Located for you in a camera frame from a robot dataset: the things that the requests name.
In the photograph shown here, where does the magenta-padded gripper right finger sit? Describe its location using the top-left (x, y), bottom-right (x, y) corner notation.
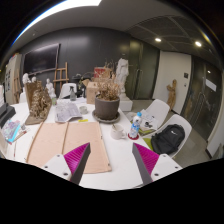
top-left (131, 142), bottom-right (183, 187)

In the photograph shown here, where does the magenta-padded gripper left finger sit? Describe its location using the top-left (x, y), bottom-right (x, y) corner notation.
top-left (41, 142), bottom-right (92, 186)

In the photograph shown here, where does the white blue-capped drink bottle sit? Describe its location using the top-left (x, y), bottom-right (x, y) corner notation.
top-left (128, 111), bottom-right (143, 140)

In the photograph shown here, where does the beige wooden board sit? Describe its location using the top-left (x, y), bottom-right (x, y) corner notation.
top-left (25, 121), bottom-right (113, 175)

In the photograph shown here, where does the black backpack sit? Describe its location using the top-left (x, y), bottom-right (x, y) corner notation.
top-left (150, 123), bottom-right (186, 156)

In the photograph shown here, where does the lime green seat cushion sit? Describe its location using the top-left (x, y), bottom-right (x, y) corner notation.
top-left (142, 137), bottom-right (158, 151)
top-left (138, 128), bottom-right (156, 137)

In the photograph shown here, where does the flat round red coaster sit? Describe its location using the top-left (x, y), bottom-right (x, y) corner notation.
top-left (127, 132), bottom-right (140, 141)

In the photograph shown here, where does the stack of papers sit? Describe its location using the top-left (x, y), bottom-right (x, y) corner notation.
top-left (138, 108), bottom-right (159, 133)

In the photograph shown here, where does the open magazine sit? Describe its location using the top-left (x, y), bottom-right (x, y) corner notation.
top-left (54, 101), bottom-right (83, 124)

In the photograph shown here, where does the colourful book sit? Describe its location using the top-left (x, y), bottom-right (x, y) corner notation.
top-left (1, 119), bottom-right (23, 143)

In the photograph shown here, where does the white mug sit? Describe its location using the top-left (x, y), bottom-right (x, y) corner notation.
top-left (109, 123), bottom-right (128, 141)

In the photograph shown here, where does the golden brown relief sculpture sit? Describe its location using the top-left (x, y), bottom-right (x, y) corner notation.
top-left (24, 80), bottom-right (53, 126)

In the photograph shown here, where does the black box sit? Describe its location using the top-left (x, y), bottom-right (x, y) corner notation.
top-left (0, 102), bottom-right (17, 129)

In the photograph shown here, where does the grey round plant saucer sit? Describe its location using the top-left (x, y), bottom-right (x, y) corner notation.
top-left (91, 109), bottom-right (122, 125)

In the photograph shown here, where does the clear spray bottle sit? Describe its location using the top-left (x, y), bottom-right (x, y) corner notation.
top-left (69, 85), bottom-right (78, 102)

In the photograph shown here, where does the wooden carved figure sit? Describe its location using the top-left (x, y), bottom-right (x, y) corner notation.
top-left (166, 78), bottom-right (178, 111)

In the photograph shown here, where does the white plaster standing figure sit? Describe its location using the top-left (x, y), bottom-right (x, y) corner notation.
top-left (45, 78), bottom-right (56, 99)

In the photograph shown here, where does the grey pot with dried plant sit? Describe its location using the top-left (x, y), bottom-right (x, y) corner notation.
top-left (94, 59), bottom-right (122, 121)

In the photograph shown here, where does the brown cardboard box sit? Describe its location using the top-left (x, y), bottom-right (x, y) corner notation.
top-left (81, 78), bottom-right (101, 105)

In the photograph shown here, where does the white plaster head bust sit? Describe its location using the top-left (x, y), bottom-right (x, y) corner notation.
top-left (21, 72), bottom-right (32, 84)

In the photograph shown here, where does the white cabinet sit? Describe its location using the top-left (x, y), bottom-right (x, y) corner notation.
top-left (4, 53), bottom-right (24, 105)

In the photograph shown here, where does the red box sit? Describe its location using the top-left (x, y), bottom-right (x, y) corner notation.
top-left (93, 66), bottom-right (111, 79)

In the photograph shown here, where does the large white plaster statue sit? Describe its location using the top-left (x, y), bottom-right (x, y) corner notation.
top-left (114, 57), bottom-right (134, 113)

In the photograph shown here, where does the large bright ceiling light panel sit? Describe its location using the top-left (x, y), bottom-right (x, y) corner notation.
top-left (13, 0), bottom-right (103, 44)

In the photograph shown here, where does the black wall screen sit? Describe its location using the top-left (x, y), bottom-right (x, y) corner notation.
top-left (23, 43), bottom-right (61, 76)

